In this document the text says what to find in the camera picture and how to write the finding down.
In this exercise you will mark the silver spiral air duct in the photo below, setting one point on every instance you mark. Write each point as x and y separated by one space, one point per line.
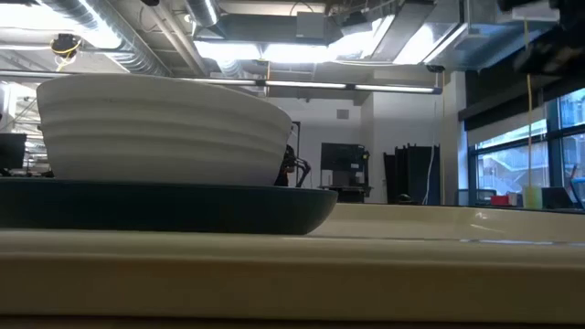
114 41

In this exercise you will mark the yellow-green cup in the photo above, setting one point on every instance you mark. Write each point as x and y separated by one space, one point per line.
533 197

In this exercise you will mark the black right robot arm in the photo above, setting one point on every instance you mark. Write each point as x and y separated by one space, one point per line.
553 50

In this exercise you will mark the black computer monitor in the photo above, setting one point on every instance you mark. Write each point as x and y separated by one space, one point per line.
13 151

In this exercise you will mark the white ribbed bowl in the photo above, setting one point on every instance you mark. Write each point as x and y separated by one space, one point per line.
160 137

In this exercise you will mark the blue chair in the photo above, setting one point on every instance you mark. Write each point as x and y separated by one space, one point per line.
579 189

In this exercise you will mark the long ceiling light bar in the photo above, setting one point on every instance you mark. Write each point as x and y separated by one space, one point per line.
320 85
219 82

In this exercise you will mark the black monitor on cart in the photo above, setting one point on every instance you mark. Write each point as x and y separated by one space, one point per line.
343 157

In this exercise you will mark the black background rig frame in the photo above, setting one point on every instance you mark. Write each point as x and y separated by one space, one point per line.
299 132

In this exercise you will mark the black folding panels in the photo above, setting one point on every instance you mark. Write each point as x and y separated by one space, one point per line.
411 171

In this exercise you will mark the grey ceiling box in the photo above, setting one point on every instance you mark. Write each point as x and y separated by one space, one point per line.
311 25

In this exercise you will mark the red box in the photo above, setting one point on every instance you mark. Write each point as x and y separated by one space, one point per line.
499 200

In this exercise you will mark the grey wall vent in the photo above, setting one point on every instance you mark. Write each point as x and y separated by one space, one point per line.
343 114

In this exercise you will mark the dark round plate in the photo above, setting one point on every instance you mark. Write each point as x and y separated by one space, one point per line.
160 205

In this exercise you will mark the beige plastic tray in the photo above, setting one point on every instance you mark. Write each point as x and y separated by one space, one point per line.
292 279

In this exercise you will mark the ceiling security camera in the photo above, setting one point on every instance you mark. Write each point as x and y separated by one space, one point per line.
435 68

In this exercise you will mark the large glass window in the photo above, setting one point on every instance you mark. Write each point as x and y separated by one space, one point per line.
512 169

